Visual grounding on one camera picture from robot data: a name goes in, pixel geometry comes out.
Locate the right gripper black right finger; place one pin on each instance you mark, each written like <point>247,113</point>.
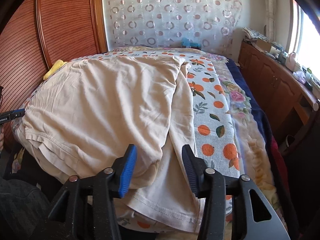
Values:
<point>253,217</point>

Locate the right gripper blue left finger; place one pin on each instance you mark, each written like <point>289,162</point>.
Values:
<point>84,208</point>

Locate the beige printed t-shirt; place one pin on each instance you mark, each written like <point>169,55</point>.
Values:
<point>112,119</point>

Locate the person left hand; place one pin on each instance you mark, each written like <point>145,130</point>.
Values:
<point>1,139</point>

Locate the floral plush blanket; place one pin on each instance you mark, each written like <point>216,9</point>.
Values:
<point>232,135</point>

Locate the yellow pikachu plush toy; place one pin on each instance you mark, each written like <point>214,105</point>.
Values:
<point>56,66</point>

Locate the wooden windowsill cabinet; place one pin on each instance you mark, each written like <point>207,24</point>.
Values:
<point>291,108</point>

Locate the blue toy on bed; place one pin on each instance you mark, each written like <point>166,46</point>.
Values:
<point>187,43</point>

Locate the white pink bottle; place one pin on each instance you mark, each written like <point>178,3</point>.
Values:
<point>291,61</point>

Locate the cardboard box on cabinet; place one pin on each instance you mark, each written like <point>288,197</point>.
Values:
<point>263,45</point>

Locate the folded patterned cloth stack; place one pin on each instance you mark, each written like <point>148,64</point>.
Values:
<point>253,34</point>

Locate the circle pattern sheer curtain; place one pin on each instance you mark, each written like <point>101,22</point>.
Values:
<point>209,24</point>

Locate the white window curtain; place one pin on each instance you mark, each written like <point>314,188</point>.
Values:
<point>270,6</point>

